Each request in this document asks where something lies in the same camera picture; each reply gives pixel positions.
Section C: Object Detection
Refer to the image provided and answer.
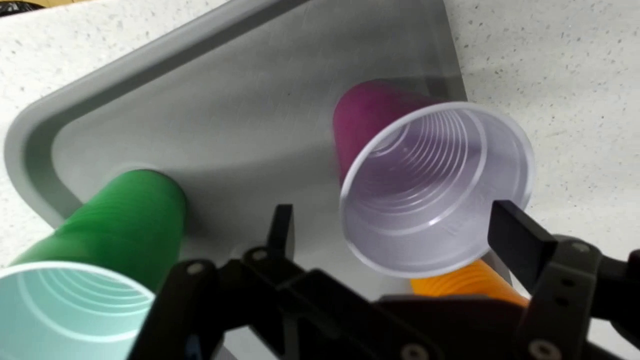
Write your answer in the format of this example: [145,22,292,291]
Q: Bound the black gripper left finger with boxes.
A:
[126,205,375,360]

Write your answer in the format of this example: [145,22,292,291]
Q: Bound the green plastic cup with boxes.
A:
[0,171,186,360]

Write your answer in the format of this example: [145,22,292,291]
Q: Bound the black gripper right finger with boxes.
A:
[488,201,640,360]

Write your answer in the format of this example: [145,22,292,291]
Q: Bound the purple plastic cup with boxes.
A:
[333,83,537,278]

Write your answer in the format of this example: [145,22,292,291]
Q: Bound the orange plastic cup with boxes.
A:
[410,260,529,307]

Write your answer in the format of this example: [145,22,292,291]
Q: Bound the grey plastic tray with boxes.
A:
[4,0,465,299]

